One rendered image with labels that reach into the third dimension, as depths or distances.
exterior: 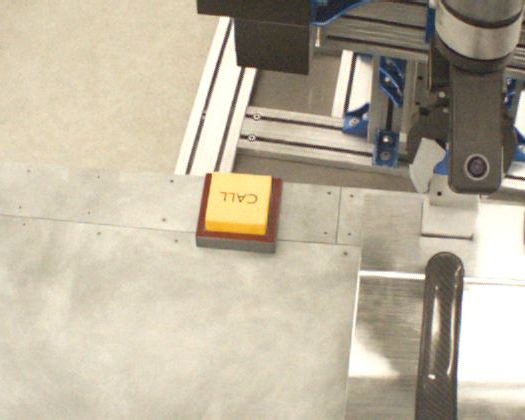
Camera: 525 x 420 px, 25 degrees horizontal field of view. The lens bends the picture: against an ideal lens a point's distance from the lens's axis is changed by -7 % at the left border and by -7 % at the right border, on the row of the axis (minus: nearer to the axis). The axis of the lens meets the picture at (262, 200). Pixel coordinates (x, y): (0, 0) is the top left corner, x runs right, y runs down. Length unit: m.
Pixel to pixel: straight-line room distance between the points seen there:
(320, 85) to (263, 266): 0.95
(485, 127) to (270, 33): 0.50
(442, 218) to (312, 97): 1.03
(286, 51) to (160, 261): 0.34
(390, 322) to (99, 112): 1.39
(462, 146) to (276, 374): 0.32
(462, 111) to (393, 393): 0.26
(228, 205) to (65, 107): 1.23
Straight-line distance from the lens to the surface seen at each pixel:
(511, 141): 1.09
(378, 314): 1.14
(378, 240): 1.18
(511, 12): 0.96
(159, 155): 2.36
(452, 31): 0.98
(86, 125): 2.42
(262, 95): 2.16
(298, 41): 1.47
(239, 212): 1.26
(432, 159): 1.11
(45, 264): 1.29
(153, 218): 1.30
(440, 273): 1.17
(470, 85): 1.02
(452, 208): 1.14
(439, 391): 1.11
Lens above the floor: 1.87
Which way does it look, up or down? 55 degrees down
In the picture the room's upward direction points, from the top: 2 degrees counter-clockwise
